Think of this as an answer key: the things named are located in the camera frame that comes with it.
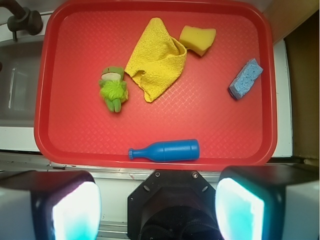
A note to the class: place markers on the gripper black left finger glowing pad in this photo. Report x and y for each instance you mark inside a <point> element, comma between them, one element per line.
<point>49,205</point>

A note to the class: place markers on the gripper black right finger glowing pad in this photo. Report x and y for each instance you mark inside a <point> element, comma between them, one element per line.
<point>269,202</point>

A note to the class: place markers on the blue sponge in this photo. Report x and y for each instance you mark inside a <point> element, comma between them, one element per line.
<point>245,79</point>

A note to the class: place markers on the yellow sponge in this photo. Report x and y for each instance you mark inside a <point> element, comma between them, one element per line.
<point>199,40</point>

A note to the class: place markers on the blue plastic bottle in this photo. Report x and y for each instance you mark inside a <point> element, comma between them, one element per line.
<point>168,151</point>

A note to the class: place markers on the green plush toy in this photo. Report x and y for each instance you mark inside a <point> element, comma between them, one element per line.
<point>113,88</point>

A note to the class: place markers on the red plastic tray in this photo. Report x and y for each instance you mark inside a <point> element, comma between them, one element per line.
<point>73,125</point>

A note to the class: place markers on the stainless steel sink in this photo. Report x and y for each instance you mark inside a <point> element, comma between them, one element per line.
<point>19,74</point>

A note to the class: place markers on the yellow knitted cloth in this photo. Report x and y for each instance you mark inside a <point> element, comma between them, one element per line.
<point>157,60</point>

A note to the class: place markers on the dark metal faucet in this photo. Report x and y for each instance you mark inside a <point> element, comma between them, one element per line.
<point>23,19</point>

